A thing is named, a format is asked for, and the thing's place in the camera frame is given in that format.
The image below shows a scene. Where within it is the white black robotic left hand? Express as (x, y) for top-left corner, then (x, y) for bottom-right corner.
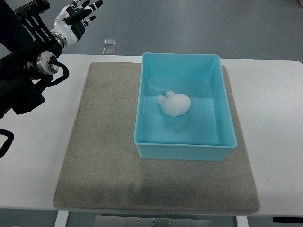
(51, 0), (104, 48)

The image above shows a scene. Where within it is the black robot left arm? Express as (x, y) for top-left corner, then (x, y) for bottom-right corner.
(0, 0), (70, 117)

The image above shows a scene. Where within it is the blue plastic box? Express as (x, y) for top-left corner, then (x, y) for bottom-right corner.
(134, 53), (237, 161)

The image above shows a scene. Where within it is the grey felt mat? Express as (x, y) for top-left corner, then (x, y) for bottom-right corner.
(53, 62), (260, 215)

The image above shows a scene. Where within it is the left white table leg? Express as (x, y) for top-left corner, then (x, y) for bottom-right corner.
(54, 210), (69, 227)

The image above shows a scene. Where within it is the white table leg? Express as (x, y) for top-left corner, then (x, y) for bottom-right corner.
(236, 216), (249, 227)
(54, 210), (69, 227)

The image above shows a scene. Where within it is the right white table leg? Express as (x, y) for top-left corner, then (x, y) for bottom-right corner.
(236, 216), (249, 227)

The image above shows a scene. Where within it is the black table control panel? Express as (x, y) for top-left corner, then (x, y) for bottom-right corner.
(273, 217), (303, 224)

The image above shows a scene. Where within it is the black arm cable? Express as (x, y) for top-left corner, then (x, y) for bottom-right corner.
(0, 129), (15, 159)

